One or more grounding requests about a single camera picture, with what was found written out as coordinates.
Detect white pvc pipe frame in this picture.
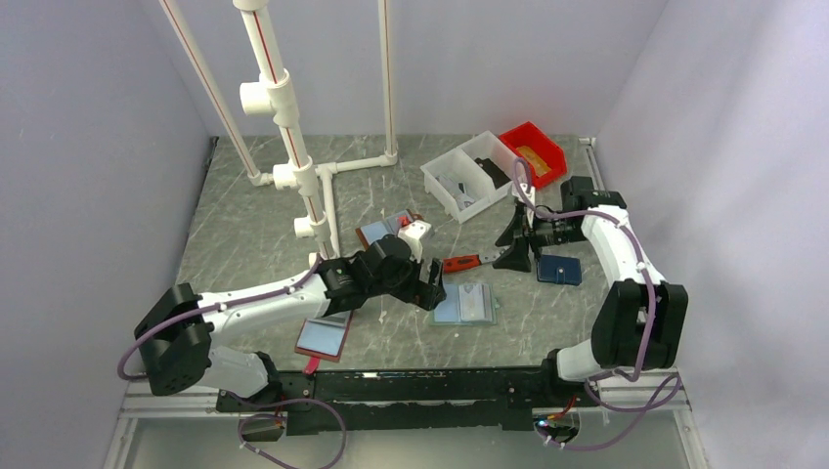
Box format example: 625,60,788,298
158,1,399,259

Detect black part in bin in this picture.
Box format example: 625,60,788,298
474,158,511,190

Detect white divided bin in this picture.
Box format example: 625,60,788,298
420,131,517,224

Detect purple cable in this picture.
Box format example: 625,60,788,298
513,158,682,453
116,255,348,467

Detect grey parts in bin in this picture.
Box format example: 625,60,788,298
436,175,477,211

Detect grey credit card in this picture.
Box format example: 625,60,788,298
458,283,489,322

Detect red handled adjustable wrench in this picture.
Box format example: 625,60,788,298
443,252,501,274

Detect navy blue card holder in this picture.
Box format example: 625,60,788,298
536,254,583,286

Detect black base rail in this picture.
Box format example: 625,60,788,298
216,360,593,436

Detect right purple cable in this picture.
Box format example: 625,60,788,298
513,158,682,453

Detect red card holder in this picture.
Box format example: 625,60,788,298
294,312,352,362

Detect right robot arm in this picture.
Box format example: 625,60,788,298
494,177,688,405

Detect red plastic bin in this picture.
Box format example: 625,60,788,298
499,121,568,189

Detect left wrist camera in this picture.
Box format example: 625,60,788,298
396,216,432,262

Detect yellow item in red bin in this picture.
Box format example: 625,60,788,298
517,146,550,177

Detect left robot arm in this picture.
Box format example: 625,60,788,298
129,235,447,410

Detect brown card holder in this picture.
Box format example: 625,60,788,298
355,209,422,250

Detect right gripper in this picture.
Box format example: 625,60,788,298
493,207,588,273

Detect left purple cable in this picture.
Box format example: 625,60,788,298
116,255,348,467

